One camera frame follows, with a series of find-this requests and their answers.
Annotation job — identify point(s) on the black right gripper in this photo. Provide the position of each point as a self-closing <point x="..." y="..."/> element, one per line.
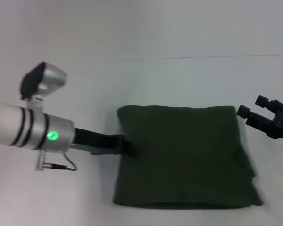
<point x="281" y="127"/>

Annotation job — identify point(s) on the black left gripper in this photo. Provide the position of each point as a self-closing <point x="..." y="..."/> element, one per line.
<point x="96" y="141"/>

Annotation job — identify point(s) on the dark green FREE t-shirt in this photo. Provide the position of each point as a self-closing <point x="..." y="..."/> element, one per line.
<point x="184" y="160"/>

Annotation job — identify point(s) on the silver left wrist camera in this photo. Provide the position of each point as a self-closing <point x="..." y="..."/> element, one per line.
<point x="41" y="81"/>

